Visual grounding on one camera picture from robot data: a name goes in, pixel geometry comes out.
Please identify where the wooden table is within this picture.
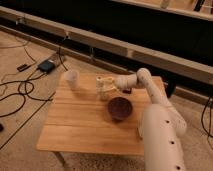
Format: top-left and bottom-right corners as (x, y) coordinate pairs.
(37, 73), (150, 155)

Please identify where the black cable at right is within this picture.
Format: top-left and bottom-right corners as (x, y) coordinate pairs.
(200, 95), (213, 139)

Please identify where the small black device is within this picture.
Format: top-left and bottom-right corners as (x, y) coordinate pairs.
(17, 64), (30, 72)

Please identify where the dark marker pen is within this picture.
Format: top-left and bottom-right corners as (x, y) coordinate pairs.
(122, 88), (132, 94)

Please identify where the translucent plastic cup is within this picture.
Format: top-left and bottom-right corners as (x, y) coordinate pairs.
(64, 69), (79, 90)

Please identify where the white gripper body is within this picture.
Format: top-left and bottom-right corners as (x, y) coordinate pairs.
(115, 74), (137, 89)

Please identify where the clear plastic bottle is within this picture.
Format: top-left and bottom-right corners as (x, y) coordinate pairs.
(96, 76), (113, 101)

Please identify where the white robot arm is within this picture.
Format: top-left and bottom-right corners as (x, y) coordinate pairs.
(97, 68), (187, 171)

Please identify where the black floor cable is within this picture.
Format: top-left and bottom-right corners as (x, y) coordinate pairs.
(0, 36), (69, 118)

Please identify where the dark purple bowl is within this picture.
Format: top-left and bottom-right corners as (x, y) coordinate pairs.
(108, 97), (133, 121)

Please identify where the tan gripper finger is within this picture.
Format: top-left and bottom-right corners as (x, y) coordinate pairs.
(106, 86), (119, 93)
(101, 77), (115, 84)

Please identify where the black power adapter box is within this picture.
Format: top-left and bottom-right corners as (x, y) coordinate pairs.
(38, 60), (55, 73)

